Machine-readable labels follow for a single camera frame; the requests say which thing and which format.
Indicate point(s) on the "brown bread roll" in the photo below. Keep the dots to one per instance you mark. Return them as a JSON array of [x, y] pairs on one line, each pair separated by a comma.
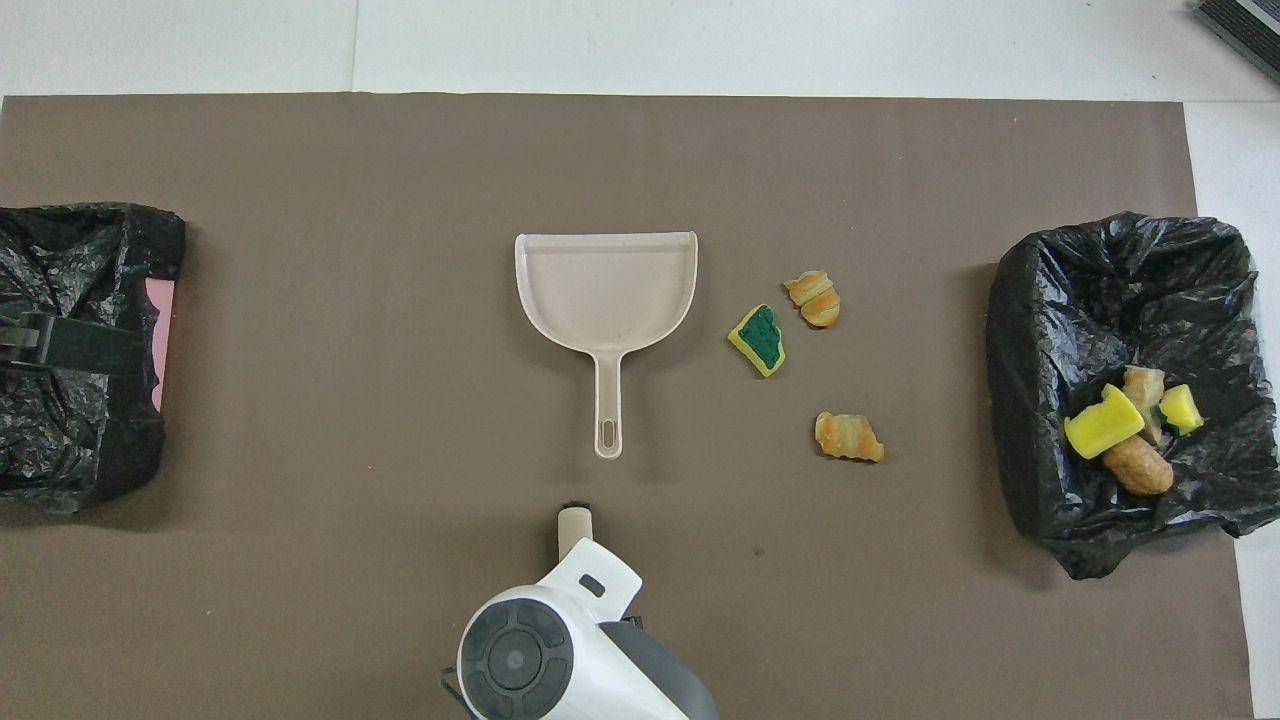
[[1138, 468]]

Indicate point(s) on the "brown table mat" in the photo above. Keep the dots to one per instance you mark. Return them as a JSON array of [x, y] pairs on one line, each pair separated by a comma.
[[600, 150]]

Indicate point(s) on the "pale bread chunk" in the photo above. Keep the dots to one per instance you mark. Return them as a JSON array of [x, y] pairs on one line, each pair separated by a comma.
[[1145, 388]]

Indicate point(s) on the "large black bag lined bin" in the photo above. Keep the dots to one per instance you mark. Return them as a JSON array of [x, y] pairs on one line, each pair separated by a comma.
[[1120, 300]]

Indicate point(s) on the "black bag on pink bin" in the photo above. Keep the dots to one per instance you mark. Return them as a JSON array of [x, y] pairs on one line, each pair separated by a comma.
[[70, 440]]

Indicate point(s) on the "golden croissant piece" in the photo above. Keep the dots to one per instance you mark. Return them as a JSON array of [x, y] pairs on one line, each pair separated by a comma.
[[848, 438], [813, 298]]

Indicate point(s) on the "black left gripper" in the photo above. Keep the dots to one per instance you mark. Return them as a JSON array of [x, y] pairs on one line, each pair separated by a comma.
[[22, 340]]

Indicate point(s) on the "small yellow green sponge piece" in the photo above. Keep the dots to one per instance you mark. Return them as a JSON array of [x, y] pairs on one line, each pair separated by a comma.
[[1181, 408]]

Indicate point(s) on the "plain yellow sponge piece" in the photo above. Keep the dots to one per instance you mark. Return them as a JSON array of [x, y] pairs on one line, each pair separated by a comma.
[[1102, 423]]

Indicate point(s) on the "green topped yellow sponge piece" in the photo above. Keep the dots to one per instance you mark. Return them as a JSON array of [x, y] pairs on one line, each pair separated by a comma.
[[757, 340]]

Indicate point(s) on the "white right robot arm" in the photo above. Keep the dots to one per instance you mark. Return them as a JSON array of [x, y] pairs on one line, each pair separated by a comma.
[[560, 650]]

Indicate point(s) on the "black ribbed device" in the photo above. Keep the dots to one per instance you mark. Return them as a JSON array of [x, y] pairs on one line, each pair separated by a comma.
[[1250, 30]]

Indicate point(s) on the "pink bin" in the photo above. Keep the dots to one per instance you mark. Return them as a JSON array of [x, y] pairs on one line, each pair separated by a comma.
[[160, 330]]

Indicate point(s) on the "beige hand brush black bristles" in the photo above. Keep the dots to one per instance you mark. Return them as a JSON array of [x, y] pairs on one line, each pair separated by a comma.
[[575, 530]]

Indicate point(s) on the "beige plastic dustpan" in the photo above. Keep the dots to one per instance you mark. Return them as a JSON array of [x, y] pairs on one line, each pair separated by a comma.
[[600, 290]]

